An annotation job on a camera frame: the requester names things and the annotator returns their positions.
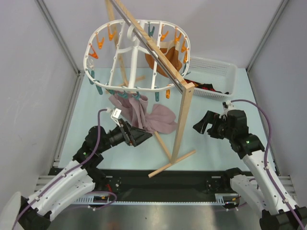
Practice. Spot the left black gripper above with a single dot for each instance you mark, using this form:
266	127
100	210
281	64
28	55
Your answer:
132	136

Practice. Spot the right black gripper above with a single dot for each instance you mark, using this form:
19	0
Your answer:
215	127

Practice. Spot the white round clip hanger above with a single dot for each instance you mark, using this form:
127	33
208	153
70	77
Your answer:
116	60

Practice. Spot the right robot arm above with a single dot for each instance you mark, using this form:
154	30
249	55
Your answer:
275	207

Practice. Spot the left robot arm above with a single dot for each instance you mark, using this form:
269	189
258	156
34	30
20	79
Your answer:
79	177

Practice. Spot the mauve cloth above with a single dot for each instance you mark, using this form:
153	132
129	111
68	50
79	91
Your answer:
160	119

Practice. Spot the argyle sock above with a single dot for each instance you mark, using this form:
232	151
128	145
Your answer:
204	89

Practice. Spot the white plastic basket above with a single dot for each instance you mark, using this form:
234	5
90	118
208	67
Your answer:
222	75

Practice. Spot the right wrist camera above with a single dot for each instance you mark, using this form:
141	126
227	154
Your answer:
227	106

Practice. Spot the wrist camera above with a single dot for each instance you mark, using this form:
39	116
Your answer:
227	106
115	115

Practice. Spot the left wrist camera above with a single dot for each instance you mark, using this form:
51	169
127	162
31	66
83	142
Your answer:
115	115

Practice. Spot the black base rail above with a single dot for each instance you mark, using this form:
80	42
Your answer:
167	186

